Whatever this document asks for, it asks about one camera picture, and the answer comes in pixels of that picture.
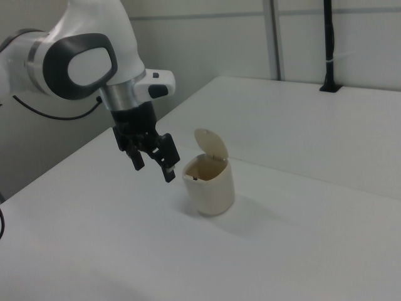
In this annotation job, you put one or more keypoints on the black clamp-mounted pole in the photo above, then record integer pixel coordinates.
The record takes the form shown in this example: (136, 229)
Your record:
(329, 47)

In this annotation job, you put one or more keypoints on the small cream bin with lid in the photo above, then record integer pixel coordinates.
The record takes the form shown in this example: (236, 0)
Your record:
(213, 191)

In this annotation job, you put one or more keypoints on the grey partition post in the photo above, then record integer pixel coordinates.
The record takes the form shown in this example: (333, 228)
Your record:
(276, 37)

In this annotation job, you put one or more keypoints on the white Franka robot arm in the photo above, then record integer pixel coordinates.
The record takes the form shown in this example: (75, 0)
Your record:
(94, 19)

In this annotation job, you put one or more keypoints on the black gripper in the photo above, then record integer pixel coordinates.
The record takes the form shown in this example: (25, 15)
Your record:
(134, 123)

